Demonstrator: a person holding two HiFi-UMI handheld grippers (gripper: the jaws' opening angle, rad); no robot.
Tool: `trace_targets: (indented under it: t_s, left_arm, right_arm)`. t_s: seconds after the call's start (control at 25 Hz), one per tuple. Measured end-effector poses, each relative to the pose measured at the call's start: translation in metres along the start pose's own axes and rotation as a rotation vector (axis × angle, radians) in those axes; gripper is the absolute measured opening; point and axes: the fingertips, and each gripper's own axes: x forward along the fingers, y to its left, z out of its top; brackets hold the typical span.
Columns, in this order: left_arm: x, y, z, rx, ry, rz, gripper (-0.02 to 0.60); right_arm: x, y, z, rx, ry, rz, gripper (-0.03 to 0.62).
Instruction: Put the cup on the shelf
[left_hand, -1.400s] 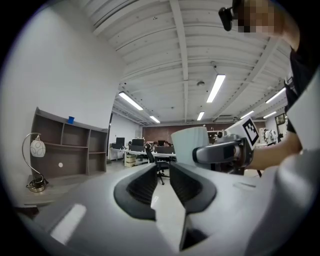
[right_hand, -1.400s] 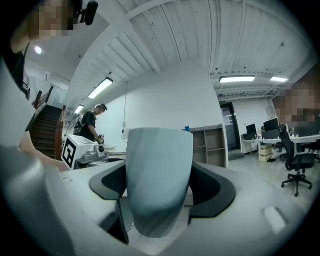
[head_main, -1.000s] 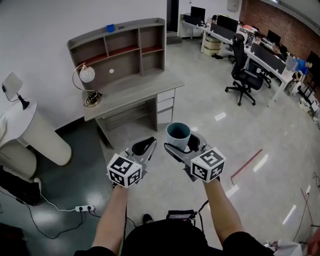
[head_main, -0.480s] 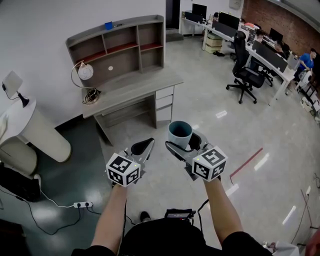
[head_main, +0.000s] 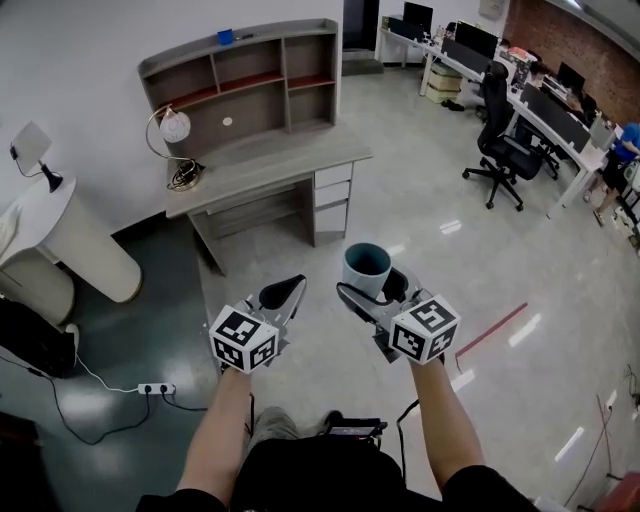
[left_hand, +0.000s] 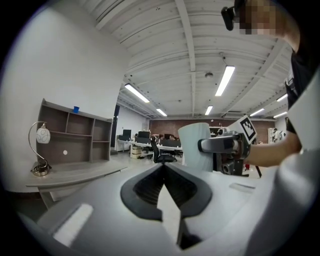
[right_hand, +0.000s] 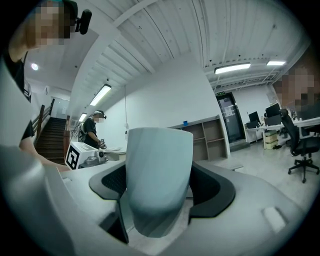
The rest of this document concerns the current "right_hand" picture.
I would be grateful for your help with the grey wooden shelf unit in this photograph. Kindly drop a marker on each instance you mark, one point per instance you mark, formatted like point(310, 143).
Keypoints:
point(212, 135)

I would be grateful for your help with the person's left forearm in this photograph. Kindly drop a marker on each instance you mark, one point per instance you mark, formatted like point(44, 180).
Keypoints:
point(42, 160)

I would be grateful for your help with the blue plastic cup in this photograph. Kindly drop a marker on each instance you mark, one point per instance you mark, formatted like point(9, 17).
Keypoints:
point(185, 123)

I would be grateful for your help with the teal ceramic mug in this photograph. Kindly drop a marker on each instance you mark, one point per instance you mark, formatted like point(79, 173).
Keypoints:
point(157, 175)

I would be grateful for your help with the pair of black shoes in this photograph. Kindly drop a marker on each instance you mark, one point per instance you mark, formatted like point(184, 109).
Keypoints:
point(277, 147)

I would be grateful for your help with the dark wooden staircase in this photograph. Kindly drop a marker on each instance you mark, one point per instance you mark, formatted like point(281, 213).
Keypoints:
point(53, 140)

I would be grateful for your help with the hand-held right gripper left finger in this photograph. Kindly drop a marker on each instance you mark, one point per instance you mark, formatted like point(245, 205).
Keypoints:
point(82, 182)

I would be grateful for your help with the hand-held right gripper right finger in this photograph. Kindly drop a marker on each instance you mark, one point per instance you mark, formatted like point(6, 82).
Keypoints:
point(250, 200)

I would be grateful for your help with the beige drawer cabinet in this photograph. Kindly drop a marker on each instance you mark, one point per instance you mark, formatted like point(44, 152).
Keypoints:
point(271, 140)

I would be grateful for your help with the black office chair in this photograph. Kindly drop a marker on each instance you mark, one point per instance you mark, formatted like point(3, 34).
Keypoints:
point(297, 140)

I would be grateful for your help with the large black monitor screen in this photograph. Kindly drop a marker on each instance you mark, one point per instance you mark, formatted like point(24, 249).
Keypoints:
point(253, 116)
point(272, 110)

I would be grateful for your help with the black head-mounted camera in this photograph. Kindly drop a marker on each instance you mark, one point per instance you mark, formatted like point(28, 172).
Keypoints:
point(83, 21)

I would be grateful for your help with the long ceiling light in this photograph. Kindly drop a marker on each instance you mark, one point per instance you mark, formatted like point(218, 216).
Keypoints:
point(100, 95)
point(275, 62)
point(232, 68)
point(82, 117)

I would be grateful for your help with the black glass door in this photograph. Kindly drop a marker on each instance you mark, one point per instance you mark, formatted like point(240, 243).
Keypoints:
point(230, 120)

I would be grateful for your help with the round ceiling lamp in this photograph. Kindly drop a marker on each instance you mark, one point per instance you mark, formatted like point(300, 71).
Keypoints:
point(34, 66)

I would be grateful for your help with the person's head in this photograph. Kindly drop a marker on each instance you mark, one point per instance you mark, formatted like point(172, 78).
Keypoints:
point(32, 42)

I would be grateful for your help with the green exit sign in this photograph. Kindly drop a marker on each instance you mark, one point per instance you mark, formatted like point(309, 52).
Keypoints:
point(221, 93)

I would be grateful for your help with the black desk divider panel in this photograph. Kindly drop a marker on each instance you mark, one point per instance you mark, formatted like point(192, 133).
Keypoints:
point(273, 120)

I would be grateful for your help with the long white office desk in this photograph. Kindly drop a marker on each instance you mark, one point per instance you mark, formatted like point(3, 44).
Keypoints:
point(272, 126)

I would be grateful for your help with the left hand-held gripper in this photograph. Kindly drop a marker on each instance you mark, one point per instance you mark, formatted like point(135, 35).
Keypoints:
point(72, 156)

